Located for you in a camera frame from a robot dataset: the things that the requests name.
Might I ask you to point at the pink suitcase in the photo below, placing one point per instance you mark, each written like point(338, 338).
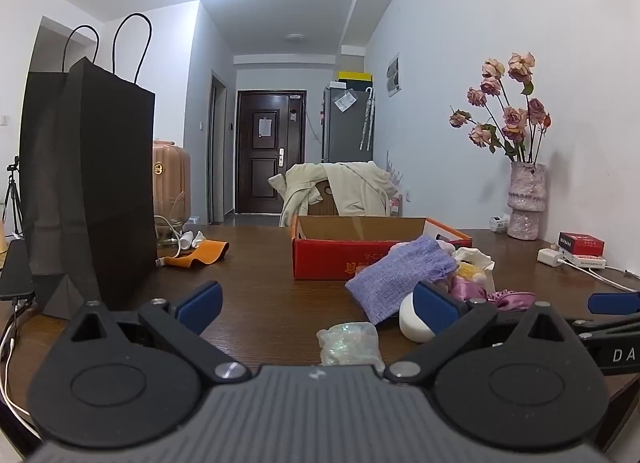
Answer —
point(172, 168)

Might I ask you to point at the white folded umbrella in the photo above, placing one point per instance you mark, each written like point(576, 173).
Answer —
point(368, 118)

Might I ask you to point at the beige coat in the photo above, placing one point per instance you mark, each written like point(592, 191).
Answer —
point(350, 188)

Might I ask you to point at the dark brown door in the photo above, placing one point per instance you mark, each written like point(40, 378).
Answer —
point(270, 173)

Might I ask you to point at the white round sponge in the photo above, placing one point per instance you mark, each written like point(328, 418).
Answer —
point(412, 320)

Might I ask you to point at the black tripod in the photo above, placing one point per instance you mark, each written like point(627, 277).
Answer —
point(12, 193)

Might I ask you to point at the pink fuzzy vase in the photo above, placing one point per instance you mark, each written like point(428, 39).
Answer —
point(525, 198)

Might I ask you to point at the black paper bag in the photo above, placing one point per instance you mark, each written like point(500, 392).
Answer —
point(90, 168)

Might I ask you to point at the clear plastic bag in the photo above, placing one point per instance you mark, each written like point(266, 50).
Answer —
point(345, 100)

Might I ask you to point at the dried pink roses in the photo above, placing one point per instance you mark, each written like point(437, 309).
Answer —
point(515, 118)

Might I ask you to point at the white plug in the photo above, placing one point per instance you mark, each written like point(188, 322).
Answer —
point(192, 239)

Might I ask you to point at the pink feather decoration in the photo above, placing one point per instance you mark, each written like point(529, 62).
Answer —
point(395, 168)

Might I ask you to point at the purple knit pouch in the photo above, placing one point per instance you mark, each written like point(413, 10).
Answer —
point(395, 278)

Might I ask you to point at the purple satin scrunchie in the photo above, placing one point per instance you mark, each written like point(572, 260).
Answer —
point(467, 288)
point(505, 302)

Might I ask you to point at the grey triangular stand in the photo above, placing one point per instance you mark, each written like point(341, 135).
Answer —
point(60, 300)

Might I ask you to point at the red cardboard box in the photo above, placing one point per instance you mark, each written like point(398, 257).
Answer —
point(320, 258)

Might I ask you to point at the wooden chair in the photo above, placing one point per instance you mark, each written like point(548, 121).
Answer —
point(327, 199)

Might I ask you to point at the yellow box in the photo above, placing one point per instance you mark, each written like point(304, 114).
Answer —
point(356, 78)

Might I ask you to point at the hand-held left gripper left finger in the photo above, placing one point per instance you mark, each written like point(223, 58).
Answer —
point(200, 302)

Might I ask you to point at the clear plastic wrap ball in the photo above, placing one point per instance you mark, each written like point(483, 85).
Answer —
point(350, 343)

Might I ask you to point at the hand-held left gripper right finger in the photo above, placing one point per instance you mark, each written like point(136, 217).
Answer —
point(434, 305)

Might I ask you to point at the small red box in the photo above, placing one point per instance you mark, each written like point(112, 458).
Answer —
point(580, 243)

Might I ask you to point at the grey fridge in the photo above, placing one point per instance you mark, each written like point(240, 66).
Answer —
point(345, 133)

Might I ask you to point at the clear glass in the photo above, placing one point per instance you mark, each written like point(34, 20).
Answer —
point(167, 232)

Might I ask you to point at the black phone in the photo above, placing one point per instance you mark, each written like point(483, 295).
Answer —
point(15, 273)

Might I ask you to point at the white charger adapter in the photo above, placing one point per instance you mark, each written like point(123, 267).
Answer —
point(550, 256)

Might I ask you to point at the small white box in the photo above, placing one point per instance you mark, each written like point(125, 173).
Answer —
point(499, 224)

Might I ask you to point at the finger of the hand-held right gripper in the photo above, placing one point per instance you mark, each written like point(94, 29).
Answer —
point(615, 303)
point(607, 329)

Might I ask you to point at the small ceiling lamp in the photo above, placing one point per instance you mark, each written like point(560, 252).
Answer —
point(295, 37)

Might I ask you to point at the white cloth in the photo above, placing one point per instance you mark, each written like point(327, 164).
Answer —
point(472, 257)

